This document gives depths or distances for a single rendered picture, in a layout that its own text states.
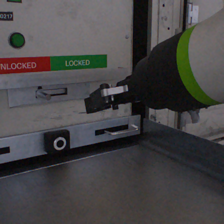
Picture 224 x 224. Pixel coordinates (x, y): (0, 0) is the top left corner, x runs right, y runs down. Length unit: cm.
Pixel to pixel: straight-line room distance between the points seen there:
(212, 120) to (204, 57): 76
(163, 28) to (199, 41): 57
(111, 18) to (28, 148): 39
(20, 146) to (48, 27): 28
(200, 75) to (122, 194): 37
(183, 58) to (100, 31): 51
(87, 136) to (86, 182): 18
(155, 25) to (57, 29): 27
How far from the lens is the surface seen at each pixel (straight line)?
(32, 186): 67
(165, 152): 82
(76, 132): 79
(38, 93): 73
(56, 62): 75
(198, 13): 95
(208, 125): 105
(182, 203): 60
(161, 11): 88
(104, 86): 42
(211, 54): 29
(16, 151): 75
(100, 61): 81
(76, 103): 79
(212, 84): 31
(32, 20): 73
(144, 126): 90
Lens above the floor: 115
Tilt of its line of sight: 14 degrees down
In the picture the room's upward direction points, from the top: straight up
